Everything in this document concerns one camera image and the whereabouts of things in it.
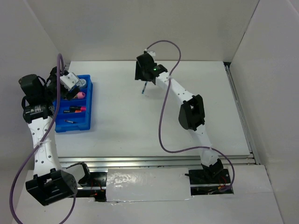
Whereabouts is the blue pen refill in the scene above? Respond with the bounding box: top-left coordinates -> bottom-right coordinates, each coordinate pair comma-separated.
142,82 -> 148,94

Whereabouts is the pink eraser tube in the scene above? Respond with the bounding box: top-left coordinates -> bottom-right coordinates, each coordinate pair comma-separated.
73,92 -> 86,99

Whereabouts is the orange black highlighter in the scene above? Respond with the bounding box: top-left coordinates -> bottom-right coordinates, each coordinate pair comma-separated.
63,110 -> 82,114

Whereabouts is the pink black highlighter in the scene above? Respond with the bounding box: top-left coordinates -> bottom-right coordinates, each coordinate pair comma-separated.
69,106 -> 86,111

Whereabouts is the orange pen refill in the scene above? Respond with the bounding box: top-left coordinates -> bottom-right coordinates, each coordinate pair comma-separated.
64,119 -> 79,124

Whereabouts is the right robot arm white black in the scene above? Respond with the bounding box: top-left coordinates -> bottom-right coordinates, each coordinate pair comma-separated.
135,51 -> 223,183

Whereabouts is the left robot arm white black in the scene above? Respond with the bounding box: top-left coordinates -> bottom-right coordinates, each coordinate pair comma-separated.
19,67 -> 92,206

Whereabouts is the blue compartment bin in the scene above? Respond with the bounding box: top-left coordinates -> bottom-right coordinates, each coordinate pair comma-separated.
55,75 -> 93,133

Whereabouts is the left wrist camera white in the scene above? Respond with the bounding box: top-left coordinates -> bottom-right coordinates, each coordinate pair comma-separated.
60,72 -> 79,91

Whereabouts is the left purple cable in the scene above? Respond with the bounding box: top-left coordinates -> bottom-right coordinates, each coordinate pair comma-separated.
9,53 -> 77,224

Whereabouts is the purple cable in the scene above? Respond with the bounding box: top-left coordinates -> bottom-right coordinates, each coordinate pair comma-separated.
9,53 -> 77,224
144,41 -> 235,192

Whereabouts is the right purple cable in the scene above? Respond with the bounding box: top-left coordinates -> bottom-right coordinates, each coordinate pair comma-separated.
144,41 -> 235,192

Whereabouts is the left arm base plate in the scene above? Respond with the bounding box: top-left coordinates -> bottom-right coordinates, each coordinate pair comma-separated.
64,162 -> 107,202

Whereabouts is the aluminium rail frame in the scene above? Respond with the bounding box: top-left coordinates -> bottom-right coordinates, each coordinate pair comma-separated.
55,61 -> 256,168

